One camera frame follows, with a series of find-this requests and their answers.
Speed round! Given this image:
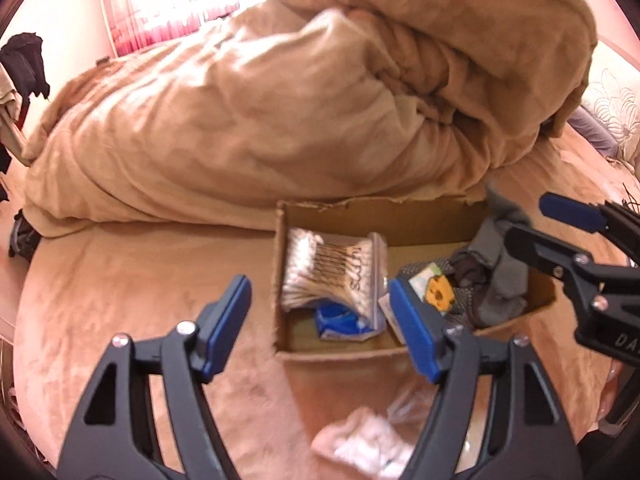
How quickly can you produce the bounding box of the blue and white packet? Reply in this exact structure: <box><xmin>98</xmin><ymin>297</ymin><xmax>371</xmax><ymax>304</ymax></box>
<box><xmin>314</xmin><ymin>302</ymin><xmax>386</xmax><ymax>343</ymax></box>

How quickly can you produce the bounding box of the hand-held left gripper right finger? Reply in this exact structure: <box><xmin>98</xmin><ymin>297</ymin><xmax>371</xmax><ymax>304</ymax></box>
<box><xmin>387</xmin><ymin>277</ymin><xmax>583</xmax><ymax>480</ymax></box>

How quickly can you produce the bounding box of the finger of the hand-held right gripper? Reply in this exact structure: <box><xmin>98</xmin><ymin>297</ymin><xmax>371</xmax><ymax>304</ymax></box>
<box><xmin>539</xmin><ymin>192</ymin><xmax>640</xmax><ymax>267</ymax></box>
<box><xmin>504</xmin><ymin>223</ymin><xmax>640</xmax><ymax>333</ymax></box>

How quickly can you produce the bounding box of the pink bed sheet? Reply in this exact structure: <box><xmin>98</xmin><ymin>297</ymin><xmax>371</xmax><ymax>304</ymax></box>
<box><xmin>12</xmin><ymin>130</ymin><xmax>628</xmax><ymax>480</ymax></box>

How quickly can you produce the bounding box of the dark bag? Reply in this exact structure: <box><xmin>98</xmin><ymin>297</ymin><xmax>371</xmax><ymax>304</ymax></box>
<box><xmin>7</xmin><ymin>208</ymin><xmax>42</xmax><ymax>262</ymax></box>

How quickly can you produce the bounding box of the white floral pillow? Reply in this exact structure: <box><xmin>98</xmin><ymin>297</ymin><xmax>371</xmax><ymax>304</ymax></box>
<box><xmin>580</xmin><ymin>42</ymin><xmax>640</xmax><ymax>171</ymax></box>

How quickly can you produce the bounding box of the purple grey pillow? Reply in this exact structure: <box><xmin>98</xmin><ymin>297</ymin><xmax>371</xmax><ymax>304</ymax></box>
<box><xmin>567</xmin><ymin>105</ymin><xmax>621</xmax><ymax>158</ymax></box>

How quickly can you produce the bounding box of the cotton swab packet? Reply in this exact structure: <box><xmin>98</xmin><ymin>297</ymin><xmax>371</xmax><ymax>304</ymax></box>
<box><xmin>280</xmin><ymin>227</ymin><xmax>390</xmax><ymax>326</ymax></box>

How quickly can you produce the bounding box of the dark hanging clothing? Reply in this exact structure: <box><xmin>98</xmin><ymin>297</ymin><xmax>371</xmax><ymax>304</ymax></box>
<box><xmin>0</xmin><ymin>32</ymin><xmax>52</xmax><ymax>102</ymax></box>

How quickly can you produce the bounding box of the grey sock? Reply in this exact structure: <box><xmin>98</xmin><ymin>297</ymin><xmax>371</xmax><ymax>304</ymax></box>
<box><xmin>452</xmin><ymin>182</ymin><xmax>533</xmax><ymax>328</ymax></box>

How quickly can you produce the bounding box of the clear bag of cotton pads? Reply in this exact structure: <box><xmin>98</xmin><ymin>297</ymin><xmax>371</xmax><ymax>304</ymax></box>
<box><xmin>311</xmin><ymin>385</ymin><xmax>441</xmax><ymax>480</ymax></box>

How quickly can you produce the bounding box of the beige fleece blanket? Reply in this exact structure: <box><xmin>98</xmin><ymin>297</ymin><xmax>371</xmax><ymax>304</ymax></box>
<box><xmin>22</xmin><ymin>0</ymin><xmax>600</xmax><ymax>238</ymax></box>

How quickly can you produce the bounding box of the pink curtain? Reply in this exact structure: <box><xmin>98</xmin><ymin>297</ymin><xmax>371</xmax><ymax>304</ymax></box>
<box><xmin>95</xmin><ymin>0</ymin><xmax>246</xmax><ymax>58</ymax></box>

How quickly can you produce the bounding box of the brown cardboard box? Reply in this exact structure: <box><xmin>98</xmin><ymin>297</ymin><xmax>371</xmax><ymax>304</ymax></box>
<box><xmin>271</xmin><ymin>195</ymin><xmax>558</xmax><ymax>363</ymax></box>

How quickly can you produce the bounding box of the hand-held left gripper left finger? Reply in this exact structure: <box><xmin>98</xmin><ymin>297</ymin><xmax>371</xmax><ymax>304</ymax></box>
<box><xmin>57</xmin><ymin>275</ymin><xmax>253</xmax><ymax>480</ymax></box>

